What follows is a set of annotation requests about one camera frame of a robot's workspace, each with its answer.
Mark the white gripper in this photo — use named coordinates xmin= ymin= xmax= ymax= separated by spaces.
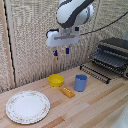
xmin=45 ymin=27 xmax=81 ymax=57

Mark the yellow bowl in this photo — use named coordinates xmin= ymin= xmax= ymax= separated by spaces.
xmin=48 ymin=73 xmax=66 ymax=88

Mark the white patterned-rim plate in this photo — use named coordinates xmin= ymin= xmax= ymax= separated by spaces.
xmin=5 ymin=90 xmax=52 ymax=125

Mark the beige woven folding screen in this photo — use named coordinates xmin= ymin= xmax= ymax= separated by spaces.
xmin=0 ymin=0 xmax=128 ymax=94

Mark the blue cup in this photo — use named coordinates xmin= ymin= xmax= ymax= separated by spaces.
xmin=73 ymin=74 xmax=89 ymax=93

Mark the orange rectangular block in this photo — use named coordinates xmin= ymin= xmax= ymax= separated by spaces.
xmin=59 ymin=86 xmax=76 ymax=99

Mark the black wire dish rack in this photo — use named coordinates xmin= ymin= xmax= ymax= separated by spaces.
xmin=79 ymin=37 xmax=128 ymax=85

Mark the black cable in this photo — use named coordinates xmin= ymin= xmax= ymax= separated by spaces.
xmin=79 ymin=11 xmax=128 ymax=36

